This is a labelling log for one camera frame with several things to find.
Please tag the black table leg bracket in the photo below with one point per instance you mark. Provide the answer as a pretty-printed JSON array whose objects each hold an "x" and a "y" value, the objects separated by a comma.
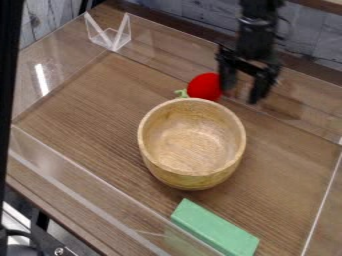
[{"x": 54, "y": 244}]

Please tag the clear acrylic corner bracket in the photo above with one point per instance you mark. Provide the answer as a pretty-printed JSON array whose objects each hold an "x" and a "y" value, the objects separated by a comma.
[{"x": 110, "y": 38}]

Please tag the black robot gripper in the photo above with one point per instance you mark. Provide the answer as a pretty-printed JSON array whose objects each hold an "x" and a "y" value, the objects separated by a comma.
[{"x": 251, "y": 56}]

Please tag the black vertical foreground post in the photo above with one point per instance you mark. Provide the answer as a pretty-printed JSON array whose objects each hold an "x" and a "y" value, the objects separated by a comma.
[{"x": 11, "y": 15}]

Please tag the red plush strawberry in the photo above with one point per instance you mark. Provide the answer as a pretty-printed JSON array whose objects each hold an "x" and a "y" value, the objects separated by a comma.
[{"x": 203, "y": 87}]

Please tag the light wooden bowl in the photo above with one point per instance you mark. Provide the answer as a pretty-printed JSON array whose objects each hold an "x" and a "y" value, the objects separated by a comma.
[{"x": 191, "y": 142}]

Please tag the green rectangular block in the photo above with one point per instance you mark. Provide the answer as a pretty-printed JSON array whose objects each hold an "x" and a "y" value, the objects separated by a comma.
[{"x": 217, "y": 232}]

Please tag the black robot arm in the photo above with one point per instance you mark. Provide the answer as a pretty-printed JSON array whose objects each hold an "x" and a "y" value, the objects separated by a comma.
[{"x": 261, "y": 9}]

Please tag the clear acrylic front wall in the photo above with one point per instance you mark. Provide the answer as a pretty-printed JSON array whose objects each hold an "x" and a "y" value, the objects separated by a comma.
[{"x": 115, "y": 224}]

